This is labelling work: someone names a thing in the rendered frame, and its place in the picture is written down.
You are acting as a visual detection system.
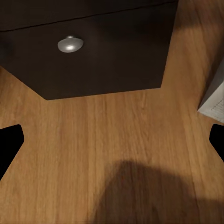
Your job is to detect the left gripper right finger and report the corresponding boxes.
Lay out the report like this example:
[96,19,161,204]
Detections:
[209,124,224,161]

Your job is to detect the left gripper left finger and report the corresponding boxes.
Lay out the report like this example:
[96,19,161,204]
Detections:
[0,124,24,180]

